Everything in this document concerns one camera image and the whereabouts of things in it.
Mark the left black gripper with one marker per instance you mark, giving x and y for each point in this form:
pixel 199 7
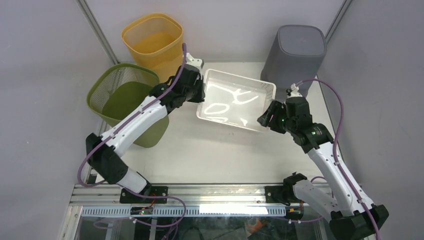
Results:
pixel 199 98

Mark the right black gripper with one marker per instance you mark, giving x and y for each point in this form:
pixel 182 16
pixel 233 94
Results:
pixel 274 108

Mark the white perforated plastic basket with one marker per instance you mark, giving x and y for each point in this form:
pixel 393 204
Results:
pixel 235 100

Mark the grey mesh waste bin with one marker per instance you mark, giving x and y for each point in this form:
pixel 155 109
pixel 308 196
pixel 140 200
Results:
pixel 296 54

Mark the green mesh waste bin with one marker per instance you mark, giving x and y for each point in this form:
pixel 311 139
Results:
pixel 119 91

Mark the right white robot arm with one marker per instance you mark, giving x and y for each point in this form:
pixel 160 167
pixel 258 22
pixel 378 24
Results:
pixel 350 213

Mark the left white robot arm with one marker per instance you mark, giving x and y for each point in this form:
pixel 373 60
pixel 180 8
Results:
pixel 104 152

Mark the yellow mesh waste bin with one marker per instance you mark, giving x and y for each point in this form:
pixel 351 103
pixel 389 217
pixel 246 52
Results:
pixel 155 42

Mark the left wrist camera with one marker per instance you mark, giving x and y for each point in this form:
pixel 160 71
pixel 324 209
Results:
pixel 196 62

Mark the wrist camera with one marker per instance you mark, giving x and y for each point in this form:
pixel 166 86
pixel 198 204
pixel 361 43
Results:
pixel 293 91
pixel 196 62

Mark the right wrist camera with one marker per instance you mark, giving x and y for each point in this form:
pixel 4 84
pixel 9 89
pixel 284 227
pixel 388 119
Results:
pixel 293 91

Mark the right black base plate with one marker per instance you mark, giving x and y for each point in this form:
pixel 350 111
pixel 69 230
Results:
pixel 280 194

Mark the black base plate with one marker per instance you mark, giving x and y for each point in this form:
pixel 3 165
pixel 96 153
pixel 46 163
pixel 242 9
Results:
pixel 280 194
pixel 154 191

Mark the aluminium mounting rail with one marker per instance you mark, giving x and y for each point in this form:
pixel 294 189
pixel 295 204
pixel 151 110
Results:
pixel 191 194

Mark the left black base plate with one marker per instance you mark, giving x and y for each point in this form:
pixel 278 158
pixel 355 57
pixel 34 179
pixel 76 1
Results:
pixel 154 191

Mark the left aluminium corner post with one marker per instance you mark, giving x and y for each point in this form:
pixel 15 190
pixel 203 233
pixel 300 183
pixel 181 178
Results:
pixel 97 30

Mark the aluminium corner post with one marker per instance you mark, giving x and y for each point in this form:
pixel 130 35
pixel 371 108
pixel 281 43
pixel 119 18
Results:
pixel 97 30
pixel 338 18

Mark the right aluminium corner post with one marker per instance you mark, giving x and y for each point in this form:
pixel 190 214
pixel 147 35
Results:
pixel 338 18

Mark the white slotted cable duct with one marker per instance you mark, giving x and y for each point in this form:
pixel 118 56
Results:
pixel 204 210

